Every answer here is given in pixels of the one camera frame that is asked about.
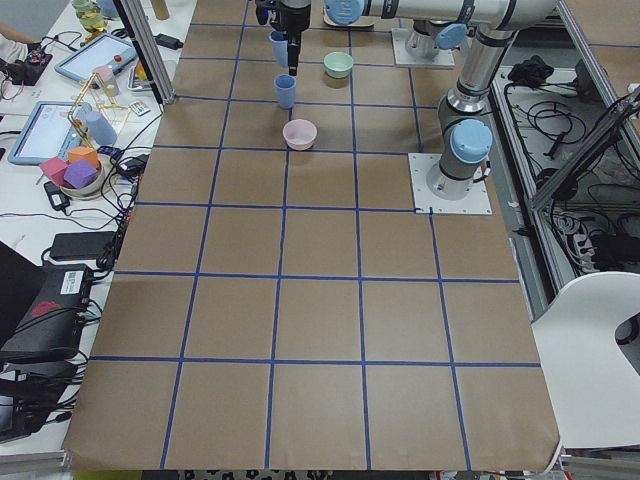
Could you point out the cardboard tube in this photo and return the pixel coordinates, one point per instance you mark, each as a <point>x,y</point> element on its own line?
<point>160,9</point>

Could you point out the pink bowl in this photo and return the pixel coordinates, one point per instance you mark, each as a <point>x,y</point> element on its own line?
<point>299,134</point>

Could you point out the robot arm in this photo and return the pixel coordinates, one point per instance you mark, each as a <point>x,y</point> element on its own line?
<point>496,23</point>
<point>447,34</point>

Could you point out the white bowl of blocks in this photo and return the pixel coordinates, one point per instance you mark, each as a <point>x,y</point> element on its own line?
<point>82,179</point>

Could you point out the teach pendant tablet near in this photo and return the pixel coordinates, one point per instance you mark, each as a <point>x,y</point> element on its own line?
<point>48,133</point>

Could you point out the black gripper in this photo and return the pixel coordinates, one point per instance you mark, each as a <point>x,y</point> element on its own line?
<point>291,20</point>

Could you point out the teach pendant tablet far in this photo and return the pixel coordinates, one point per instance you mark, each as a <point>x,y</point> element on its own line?
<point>104,50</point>

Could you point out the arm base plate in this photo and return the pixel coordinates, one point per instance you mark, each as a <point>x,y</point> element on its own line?
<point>413,49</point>
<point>435,193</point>

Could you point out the gold wire rack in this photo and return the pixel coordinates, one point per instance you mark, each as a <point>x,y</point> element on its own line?
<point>92,98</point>

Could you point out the small remote control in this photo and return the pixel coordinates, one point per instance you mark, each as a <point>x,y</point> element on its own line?
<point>139,108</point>

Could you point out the blue cup near arm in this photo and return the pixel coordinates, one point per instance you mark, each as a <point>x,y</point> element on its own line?
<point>279,46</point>

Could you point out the pink cup on desk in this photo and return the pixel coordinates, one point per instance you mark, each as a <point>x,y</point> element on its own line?
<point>106,80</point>

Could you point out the aluminium frame post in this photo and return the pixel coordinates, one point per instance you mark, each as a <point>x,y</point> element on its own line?
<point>136,24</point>

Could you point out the white chair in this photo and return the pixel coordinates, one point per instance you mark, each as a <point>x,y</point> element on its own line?
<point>593,387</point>

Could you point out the black laptop computer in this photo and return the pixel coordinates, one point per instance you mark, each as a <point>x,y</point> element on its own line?
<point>42,310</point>

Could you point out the green bowl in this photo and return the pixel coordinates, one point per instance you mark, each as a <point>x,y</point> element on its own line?
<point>338,65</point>

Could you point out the black power adapter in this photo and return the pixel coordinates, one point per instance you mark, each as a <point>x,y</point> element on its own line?
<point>168,41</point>

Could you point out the black power brick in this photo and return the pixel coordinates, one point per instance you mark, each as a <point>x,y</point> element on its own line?
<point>80,246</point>

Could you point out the teach pendant tablet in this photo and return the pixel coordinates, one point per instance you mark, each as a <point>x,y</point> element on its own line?
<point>48,133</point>
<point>104,50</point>

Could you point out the pale blue cup on desk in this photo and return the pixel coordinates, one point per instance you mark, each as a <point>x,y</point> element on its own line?
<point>100,129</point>

